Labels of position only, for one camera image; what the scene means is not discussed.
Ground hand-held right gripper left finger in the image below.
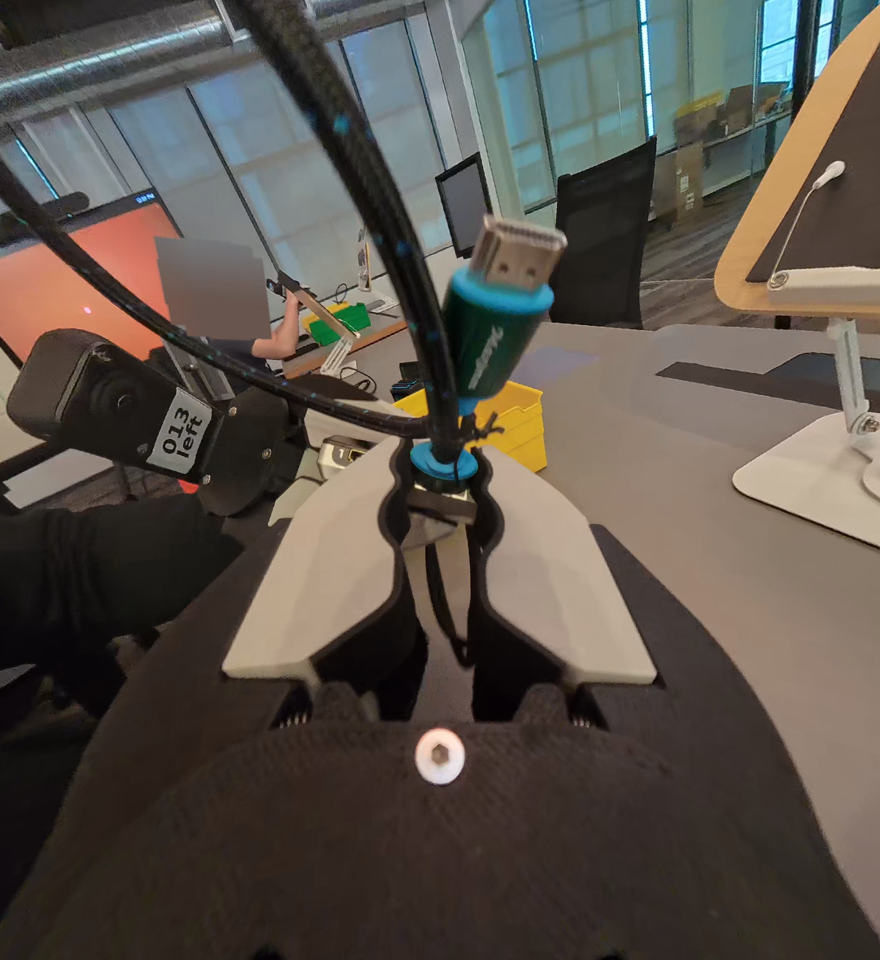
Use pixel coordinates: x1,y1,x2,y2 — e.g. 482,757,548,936
221,438,405,688

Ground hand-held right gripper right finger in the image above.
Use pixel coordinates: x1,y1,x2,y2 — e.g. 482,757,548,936
473,453,659,688

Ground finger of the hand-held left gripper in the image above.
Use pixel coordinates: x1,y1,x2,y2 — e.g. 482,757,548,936
267,478,330,528

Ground black braided cable green plugs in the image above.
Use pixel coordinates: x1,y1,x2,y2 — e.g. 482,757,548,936
0,0,569,526

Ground person's left forearm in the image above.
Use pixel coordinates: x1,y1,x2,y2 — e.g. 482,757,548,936
0,493,247,680

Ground large red screen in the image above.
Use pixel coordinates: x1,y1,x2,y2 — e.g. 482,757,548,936
0,193,187,363

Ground yellow plastic bin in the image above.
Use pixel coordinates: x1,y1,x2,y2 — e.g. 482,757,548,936
393,380,550,474

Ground green plastic bin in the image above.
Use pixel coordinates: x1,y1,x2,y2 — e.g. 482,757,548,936
301,302,374,348

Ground white desk stand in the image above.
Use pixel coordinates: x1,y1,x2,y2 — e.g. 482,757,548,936
732,266,880,565

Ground black computer monitor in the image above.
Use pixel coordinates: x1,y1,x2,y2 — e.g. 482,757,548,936
435,152,494,261

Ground black office chair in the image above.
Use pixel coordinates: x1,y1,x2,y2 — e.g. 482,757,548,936
555,137,659,332

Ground cardboard boxes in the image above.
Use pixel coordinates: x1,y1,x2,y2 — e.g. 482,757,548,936
653,84,787,220

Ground wood-rimmed black board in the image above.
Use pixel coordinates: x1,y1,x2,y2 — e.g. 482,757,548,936
714,0,880,321

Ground silver ventilation duct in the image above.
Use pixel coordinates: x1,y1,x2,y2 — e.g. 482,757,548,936
0,0,427,125

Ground thin white cable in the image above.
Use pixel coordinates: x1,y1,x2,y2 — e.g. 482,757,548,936
768,160,848,291

